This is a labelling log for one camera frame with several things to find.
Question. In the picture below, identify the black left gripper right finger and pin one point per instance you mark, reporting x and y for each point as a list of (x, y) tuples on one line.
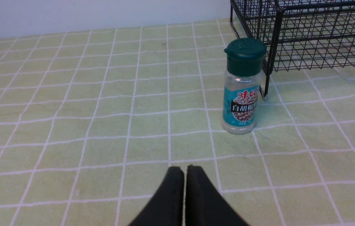
[(205, 206)]

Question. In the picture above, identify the black wire shelf rack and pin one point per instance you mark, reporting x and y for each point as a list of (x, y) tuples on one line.
[(298, 34)]

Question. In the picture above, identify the green checkered tablecloth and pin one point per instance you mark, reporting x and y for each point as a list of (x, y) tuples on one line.
[(90, 121)]

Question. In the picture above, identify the green-capped white pepper bottle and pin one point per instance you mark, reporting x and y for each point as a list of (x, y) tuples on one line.
[(243, 75)]

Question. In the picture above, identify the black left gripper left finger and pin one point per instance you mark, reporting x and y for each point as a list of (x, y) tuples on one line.
[(165, 208)]

